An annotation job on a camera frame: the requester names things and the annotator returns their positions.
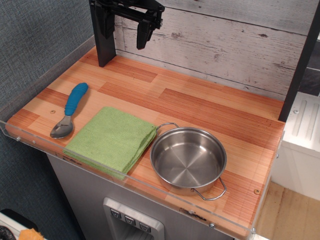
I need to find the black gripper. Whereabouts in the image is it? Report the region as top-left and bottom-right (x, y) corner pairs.
(95, 0), (165, 50)

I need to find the silver metal pot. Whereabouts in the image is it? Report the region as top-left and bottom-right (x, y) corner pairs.
(150, 124), (227, 201)

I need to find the green folded cloth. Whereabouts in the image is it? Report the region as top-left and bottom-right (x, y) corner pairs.
(63, 107), (157, 181)

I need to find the silver dispenser button panel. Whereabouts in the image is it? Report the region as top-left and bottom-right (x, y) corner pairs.
(103, 197), (165, 240)

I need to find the white toy sink unit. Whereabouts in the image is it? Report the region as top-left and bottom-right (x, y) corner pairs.
(271, 92), (320, 200)

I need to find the orange object at corner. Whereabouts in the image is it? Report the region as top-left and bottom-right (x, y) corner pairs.
(18, 228), (45, 240)

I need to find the blue handled metal spoon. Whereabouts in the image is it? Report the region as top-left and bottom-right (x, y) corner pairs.
(50, 82), (89, 139)

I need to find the clear acrylic guard rail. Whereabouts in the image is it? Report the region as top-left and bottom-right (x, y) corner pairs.
(0, 39), (286, 240)

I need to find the dark grey right post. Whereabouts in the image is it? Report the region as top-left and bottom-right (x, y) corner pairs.
(278, 1), (320, 122)

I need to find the black braided cable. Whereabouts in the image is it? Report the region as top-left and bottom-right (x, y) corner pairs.
(0, 224), (16, 240)

